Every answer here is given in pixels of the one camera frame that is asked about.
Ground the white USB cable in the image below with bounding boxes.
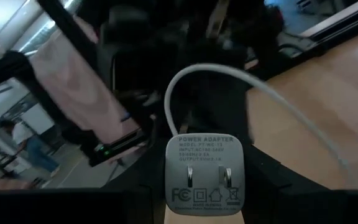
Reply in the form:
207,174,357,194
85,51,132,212
163,62,358,189

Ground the white USB power adapter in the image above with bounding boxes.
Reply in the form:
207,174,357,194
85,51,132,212
164,133,246,217

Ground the black table frame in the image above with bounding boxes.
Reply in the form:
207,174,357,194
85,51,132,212
0,0,105,141

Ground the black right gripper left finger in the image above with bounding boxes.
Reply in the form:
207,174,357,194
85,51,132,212
102,144,167,224

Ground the person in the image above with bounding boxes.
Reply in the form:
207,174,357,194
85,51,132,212
0,119,60,179

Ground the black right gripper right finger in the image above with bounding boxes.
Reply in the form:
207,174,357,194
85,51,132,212
244,144,333,224

